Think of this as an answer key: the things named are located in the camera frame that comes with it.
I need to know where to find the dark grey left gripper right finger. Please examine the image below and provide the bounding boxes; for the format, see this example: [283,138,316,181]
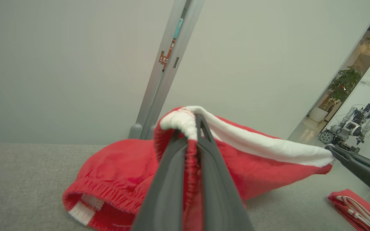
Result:
[195,114,254,231]

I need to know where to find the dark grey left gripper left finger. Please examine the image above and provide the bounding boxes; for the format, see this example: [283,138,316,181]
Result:
[130,130,189,231]

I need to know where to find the red basketball jersey white sleeves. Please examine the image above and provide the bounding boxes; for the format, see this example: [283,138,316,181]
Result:
[328,189,370,231]

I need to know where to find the red shorts white trim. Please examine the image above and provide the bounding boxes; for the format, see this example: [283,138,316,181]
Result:
[62,106,335,231]

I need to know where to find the white grey background robot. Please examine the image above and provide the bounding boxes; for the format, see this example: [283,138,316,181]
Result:
[318,103,370,153]

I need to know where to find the white plant pot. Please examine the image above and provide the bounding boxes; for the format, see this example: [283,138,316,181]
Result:
[309,106,329,123]

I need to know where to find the green potted plant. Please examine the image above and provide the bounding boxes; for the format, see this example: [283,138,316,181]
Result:
[327,66,363,104]

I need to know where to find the red sign sticker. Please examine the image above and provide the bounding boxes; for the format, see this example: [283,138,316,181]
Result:
[158,38,176,72]

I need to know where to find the teal sticker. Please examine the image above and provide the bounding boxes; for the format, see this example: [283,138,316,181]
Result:
[173,18,184,39]

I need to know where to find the grey double partition post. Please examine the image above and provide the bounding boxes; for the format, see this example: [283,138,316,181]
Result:
[129,0,205,140]

